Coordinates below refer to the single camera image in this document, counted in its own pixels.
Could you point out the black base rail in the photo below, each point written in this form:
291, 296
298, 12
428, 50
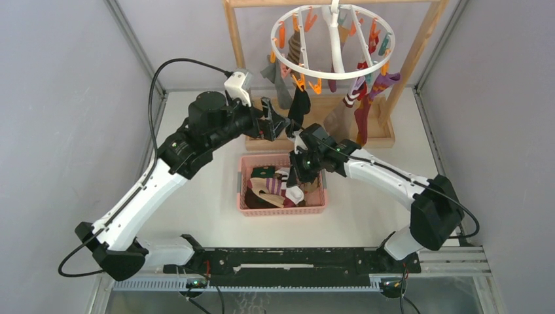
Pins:
324, 267

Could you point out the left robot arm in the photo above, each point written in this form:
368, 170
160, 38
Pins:
214, 119

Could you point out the taupe sock red-white cuff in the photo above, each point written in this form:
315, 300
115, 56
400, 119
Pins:
338, 122

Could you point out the brown beige striped sock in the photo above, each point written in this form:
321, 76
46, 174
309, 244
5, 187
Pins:
294, 48

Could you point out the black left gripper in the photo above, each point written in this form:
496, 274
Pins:
265, 127

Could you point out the pink perforated plastic basket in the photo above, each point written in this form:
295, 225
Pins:
313, 203

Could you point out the maroon sock orange toe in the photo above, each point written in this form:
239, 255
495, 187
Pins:
361, 118

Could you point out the beige orange green argyle sock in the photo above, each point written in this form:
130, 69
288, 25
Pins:
312, 186

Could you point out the green yellow dotted sock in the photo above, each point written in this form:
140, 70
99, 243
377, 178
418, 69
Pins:
264, 172

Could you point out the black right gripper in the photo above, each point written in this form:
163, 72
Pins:
296, 174

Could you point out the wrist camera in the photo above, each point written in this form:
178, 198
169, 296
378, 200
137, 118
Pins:
238, 86
299, 145

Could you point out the white round clip hanger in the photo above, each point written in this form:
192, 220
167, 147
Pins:
376, 40

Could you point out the purple orange sock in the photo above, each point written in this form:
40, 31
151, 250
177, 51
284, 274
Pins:
383, 82

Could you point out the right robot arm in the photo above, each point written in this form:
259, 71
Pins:
433, 205

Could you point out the beige purple striped sock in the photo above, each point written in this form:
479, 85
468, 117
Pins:
269, 190

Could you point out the grey sock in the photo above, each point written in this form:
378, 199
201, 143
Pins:
272, 72

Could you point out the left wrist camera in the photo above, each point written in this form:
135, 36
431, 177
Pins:
238, 86

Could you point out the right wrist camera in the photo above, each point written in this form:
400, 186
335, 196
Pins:
299, 145

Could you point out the white black striped sock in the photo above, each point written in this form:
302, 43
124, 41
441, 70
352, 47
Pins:
290, 186

